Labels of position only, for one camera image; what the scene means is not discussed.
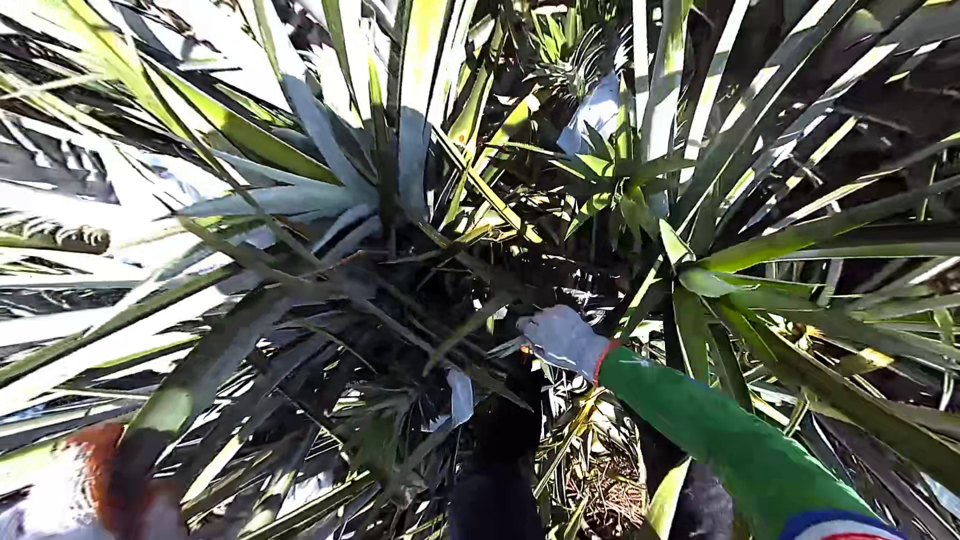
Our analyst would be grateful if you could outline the person's right hand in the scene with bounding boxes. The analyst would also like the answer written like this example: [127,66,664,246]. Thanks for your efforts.
[516,303,621,387]

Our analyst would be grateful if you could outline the person's left hand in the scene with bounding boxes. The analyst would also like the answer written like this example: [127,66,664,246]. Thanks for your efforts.
[0,421,189,540]

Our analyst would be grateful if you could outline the person's right forearm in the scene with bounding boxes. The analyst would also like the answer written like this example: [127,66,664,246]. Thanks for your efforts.
[597,341,909,540]

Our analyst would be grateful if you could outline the narrow pale blue-white strip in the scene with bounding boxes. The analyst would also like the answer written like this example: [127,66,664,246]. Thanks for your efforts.
[423,367,476,434]

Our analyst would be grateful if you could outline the pile of dry brown leaves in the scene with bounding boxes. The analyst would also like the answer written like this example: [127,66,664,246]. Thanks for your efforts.
[543,386,648,540]

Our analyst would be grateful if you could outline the person's legs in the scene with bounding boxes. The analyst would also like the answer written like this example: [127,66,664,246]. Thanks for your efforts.
[447,397,545,540]

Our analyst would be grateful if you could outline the small bright green pineapple plant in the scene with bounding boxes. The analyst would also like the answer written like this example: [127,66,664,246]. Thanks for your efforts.
[502,123,695,241]

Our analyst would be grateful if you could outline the pale blue-white crumpled sheet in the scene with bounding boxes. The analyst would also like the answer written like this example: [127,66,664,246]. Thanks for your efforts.
[556,72,622,157]

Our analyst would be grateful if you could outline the large green pineapple plant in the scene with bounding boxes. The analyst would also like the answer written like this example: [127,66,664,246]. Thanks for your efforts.
[615,0,960,489]

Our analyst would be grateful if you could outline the spiky young pineapple fruit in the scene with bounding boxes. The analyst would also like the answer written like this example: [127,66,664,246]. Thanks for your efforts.
[528,33,610,101]

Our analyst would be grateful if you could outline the large blue-green pineapple plant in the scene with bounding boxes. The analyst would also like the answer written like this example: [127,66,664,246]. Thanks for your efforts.
[0,0,534,481]

